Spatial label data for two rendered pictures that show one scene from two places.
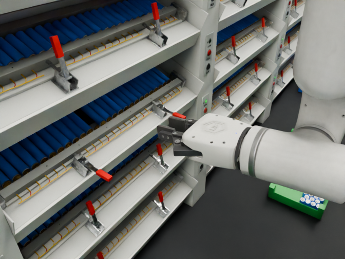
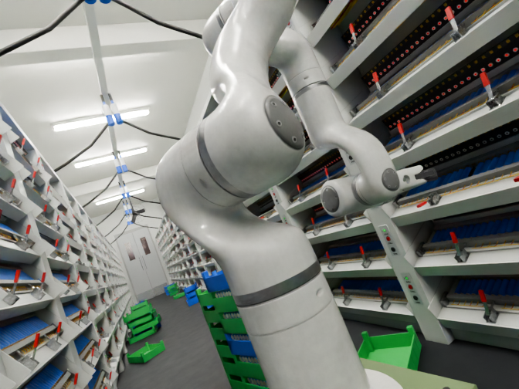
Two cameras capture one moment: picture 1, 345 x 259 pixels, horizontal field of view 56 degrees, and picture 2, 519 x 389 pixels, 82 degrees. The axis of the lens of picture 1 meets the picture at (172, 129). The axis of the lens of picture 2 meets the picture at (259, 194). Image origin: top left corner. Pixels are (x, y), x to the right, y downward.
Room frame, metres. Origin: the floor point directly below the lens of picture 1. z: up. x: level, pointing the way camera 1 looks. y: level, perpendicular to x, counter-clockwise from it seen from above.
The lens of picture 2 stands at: (0.55, -0.91, 0.62)
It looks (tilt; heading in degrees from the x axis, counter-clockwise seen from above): 6 degrees up; 119
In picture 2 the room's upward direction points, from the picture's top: 23 degrees counter-clockwise
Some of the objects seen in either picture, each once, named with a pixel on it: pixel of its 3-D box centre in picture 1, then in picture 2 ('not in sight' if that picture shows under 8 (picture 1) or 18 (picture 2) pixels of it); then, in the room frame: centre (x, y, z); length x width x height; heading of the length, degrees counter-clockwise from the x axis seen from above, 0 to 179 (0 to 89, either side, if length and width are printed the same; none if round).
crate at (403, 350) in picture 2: not in sight; (382, 360); (0.15, 0.15, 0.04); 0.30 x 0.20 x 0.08; 86
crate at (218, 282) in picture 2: not in sight; (248, 264); (-0.16, 0.05, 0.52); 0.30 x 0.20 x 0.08; 72
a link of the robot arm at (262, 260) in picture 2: not in sight; (228, 208); (0.30, -0.57, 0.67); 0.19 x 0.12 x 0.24; 172
